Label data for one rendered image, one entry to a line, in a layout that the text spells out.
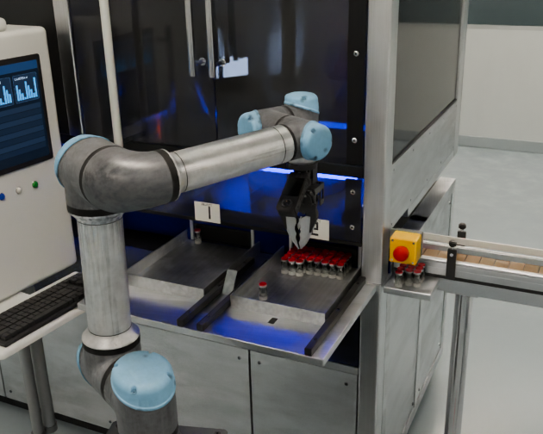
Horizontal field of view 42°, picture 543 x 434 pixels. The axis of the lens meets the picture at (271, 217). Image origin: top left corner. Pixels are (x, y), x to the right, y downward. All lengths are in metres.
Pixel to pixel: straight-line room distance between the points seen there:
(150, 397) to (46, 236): 1.01
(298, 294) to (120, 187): 0.82
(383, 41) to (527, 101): 4.73
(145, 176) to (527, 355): 2.51
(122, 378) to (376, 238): 0.84
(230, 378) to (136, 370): 0.98
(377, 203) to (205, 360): 0.83
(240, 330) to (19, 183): 0.81
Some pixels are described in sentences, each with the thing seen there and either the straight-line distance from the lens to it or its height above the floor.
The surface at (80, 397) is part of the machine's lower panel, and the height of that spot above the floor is 0.20.
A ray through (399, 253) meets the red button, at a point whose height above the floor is 1.00.
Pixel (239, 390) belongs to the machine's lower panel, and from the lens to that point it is 2.35.
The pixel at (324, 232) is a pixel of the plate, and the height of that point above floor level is 1.01.
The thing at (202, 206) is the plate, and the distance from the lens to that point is 2.10.
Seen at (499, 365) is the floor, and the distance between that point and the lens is 3.34.
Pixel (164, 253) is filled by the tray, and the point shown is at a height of 0.89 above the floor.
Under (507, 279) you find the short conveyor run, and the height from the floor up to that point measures 0.91.
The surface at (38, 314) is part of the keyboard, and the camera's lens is 2.05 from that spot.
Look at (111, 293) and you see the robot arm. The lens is 1.41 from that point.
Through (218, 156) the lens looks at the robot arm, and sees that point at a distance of 1.29.
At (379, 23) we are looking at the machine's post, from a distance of 1.77.
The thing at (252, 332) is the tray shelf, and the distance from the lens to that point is 1.74.
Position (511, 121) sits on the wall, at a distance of 6.50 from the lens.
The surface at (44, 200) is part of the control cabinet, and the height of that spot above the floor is 1.05.
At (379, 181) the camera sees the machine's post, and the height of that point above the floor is 1.18.
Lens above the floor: 1.77
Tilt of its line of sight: 21 degrees down
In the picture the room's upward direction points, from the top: 1 degrees counter-clockwise
